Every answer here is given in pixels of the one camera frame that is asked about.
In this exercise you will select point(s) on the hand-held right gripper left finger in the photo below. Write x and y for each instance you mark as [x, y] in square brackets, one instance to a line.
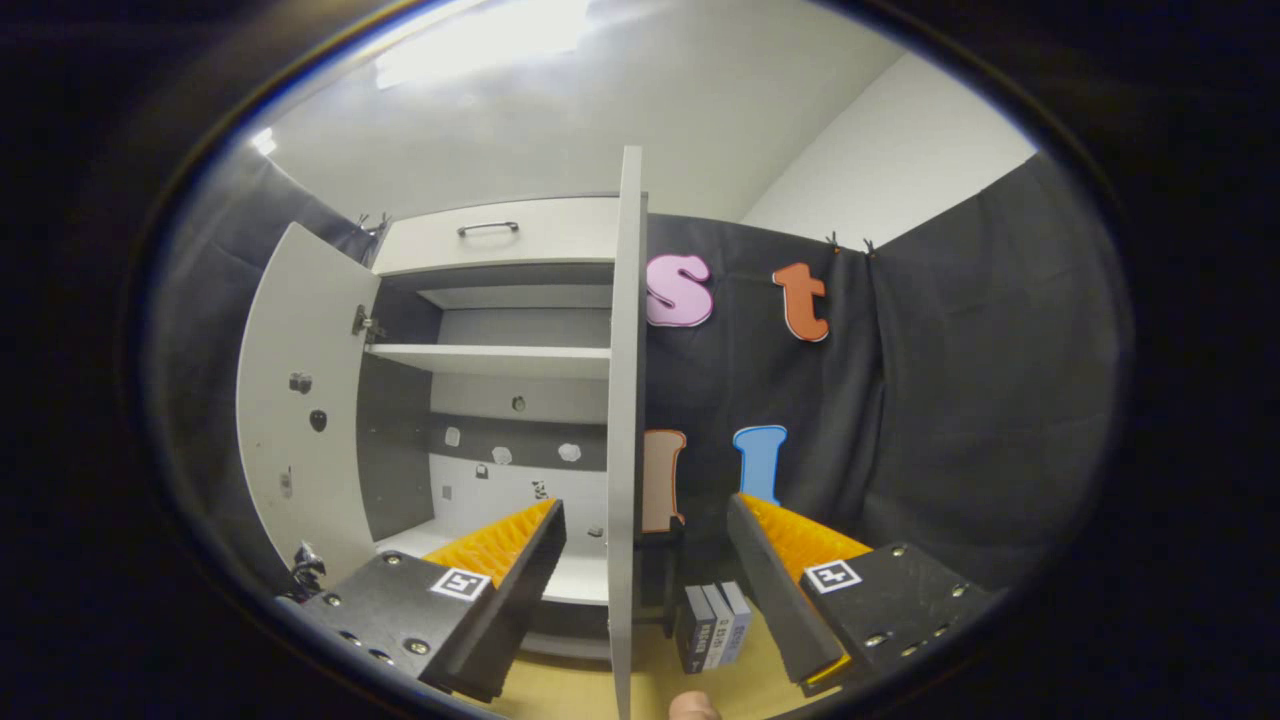
[520, 590]

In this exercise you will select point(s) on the grey small box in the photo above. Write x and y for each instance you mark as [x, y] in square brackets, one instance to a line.
[718, 625]

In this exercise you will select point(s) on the black backdrop cloth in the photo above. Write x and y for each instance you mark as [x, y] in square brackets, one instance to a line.
[950, 400]

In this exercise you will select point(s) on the metal cabinet door hinge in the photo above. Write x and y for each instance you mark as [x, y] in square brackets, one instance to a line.
[364, 323]

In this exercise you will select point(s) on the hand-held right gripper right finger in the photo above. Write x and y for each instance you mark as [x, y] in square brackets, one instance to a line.
[765, 590]

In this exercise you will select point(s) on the white cabinet drawer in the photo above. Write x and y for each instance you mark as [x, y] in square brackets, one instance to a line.
[550, 245]

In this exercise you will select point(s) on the white cabinet door camera sticker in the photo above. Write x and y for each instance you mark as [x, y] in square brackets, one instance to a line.
[300, 320]

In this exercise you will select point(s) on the white and grey cabinet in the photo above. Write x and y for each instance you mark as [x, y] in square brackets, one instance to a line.
[490, 360]

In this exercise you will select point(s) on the dark small box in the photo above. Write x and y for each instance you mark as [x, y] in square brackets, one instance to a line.
[695, 632]

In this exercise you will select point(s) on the white cabinet door cat sticker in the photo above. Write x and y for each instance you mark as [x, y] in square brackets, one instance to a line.
[626, 400]

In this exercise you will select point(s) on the pale blue small box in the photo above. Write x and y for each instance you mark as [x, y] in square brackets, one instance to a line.
[739, 618]

